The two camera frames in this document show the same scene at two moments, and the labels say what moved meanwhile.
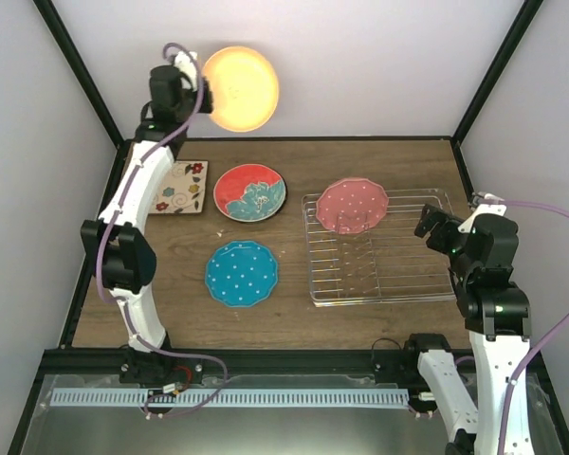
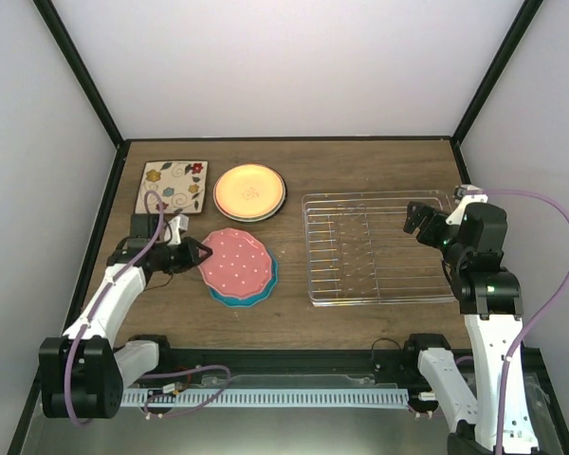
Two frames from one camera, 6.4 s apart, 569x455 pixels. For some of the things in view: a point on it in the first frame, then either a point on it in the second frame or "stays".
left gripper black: [206, 106] → [192, 256]
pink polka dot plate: [351, 205] → [240, 264]
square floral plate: [182, 191] stays
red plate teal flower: [249, 192] stays
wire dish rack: [386, 263] stays
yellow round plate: [245, 87] → [249, 191]
